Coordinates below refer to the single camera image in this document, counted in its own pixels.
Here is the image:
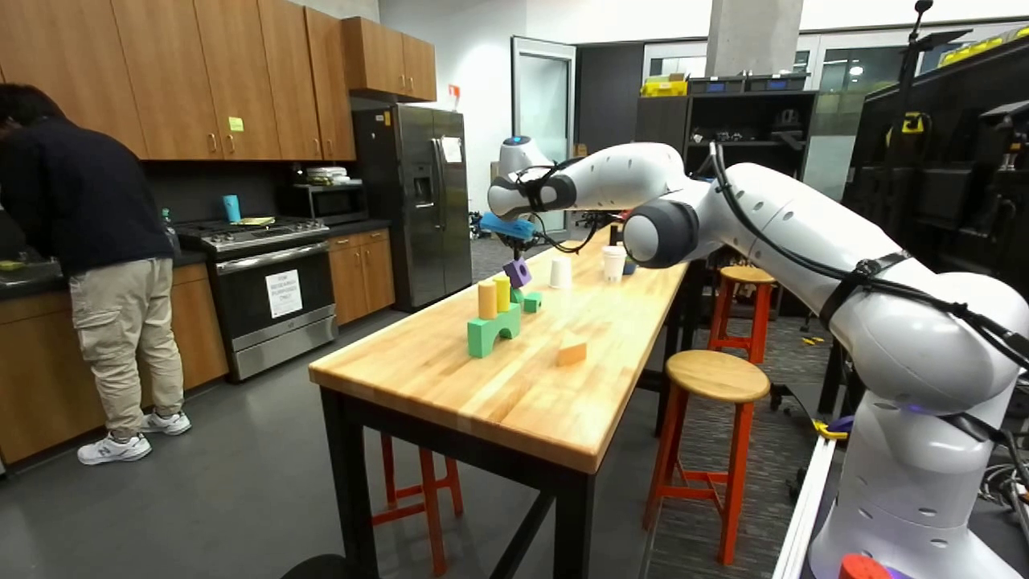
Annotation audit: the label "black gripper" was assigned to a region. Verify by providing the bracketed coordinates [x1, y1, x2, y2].
[497, 238, 533, 265]

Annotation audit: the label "purple block with hole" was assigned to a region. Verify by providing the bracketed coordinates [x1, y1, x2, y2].
[506, 260, 532, 289]

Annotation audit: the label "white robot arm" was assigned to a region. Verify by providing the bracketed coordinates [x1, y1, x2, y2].
[488, 134, 1029, 579]

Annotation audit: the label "yellow cylinder block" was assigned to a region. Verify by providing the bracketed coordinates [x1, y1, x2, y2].
[479, 276, 512, 317]

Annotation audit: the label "small green block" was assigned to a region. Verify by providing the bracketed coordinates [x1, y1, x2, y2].
[517, 292, 543, 314]

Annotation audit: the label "green arch block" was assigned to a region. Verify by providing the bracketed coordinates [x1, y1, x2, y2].
[465, 306, 521, 361]

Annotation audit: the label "small orange wooden block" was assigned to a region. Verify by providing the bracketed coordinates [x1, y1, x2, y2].
[556, 342, 590, 368]

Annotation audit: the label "white cup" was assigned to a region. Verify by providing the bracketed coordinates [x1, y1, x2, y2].
[601, 244, 626, 284]

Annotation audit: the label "stainless steel refrigerator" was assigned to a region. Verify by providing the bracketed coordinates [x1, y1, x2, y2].
[355, 104, 471, 310]

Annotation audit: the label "black microwave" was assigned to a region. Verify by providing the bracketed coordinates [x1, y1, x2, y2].
[277, 185, 368, 218]

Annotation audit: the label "far orange wooden stool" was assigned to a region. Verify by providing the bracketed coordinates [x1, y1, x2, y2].
[704, 265, 782, 368]

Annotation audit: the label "orange wooden stool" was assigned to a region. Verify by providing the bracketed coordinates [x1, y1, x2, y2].
[704, 265, 782, 368]
[644, 350, 771, 565]

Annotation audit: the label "stainless steel oven range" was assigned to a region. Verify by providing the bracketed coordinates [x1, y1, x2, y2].
[179, 218, 333, 380]

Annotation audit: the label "black shelving unit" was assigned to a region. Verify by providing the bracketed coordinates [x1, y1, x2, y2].
[685, 77, 815, 178]

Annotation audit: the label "near orange wooden stool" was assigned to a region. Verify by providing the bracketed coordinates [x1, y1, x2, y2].
[644, 350, 771, 565]

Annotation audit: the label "orange stool under table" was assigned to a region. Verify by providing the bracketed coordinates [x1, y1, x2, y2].
[377, 435, 462, 579]

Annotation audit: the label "upper wooden cabinets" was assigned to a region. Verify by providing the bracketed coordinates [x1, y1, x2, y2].
[0, 0, 436, 161]

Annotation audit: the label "wooden cabinets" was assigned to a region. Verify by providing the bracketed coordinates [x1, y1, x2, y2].
[0, 225, 391, 467]
[0, 0, 436, 161]

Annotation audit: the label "person in dark jacket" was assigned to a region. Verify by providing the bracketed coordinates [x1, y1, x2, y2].
[0, 83, 190, 467]

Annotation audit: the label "lower wooden cabinets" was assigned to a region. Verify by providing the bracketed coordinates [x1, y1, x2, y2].
[0, 225, 391, 467]

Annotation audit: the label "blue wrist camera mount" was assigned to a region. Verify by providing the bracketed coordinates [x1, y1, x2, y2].
[479, 212, 538, 242]

